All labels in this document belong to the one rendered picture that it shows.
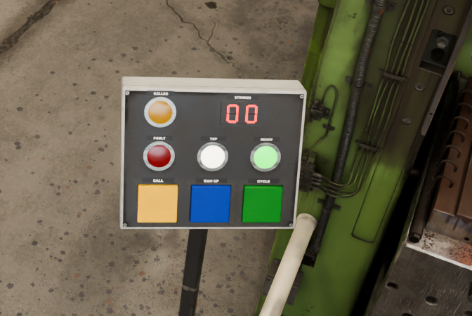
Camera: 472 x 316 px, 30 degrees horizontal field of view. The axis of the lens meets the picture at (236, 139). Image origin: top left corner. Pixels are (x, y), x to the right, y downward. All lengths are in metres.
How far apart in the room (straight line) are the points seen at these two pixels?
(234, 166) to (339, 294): 0.81
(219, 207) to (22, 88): 1.72
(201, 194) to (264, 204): 0.12
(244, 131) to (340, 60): 0.27
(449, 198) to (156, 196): 0.60
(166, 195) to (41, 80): 1.71
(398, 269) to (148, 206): 0.56
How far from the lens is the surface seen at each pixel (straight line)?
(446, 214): 1.82
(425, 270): 1.87
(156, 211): 1.67
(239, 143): 1.64
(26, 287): 2.76
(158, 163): 1.64
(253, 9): 3.66
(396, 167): 1.96
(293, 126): 1.65
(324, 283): 2.36
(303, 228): 2.13
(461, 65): 2.17
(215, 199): 1.67
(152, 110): 1.61
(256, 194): 1.68
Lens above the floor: 2.34
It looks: 48 degrees down
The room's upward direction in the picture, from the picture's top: 10 degrees clockwise
